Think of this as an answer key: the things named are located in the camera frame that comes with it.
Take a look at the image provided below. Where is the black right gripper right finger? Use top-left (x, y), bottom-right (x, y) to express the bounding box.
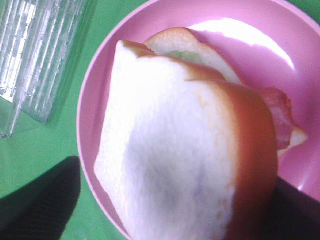
top-left (260, 177), bottom-right (320, 240)

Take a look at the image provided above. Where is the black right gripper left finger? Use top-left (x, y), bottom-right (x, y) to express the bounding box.
top-left (0, 156), bottom-right (81, 240)

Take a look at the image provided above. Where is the ham slice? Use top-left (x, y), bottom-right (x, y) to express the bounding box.
top-left (259, 87), bottom-right (294, 150)

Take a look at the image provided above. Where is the bread slice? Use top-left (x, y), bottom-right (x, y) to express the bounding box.
top-left (143, 27), bottom-right (308, 156)
top-left (94, 40), bottom-right (278, 240)

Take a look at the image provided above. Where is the green table cloth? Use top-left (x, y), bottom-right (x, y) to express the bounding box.
top-left (0, 0), bottom-right (320, 240)

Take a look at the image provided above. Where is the left clear plastic tray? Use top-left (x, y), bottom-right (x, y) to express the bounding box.
top-left (0, 0), bottom-right (97, 139)

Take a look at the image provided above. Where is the pink round plate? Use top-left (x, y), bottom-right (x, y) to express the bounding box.
top-left (76, 0), bottom-right (320, 240)

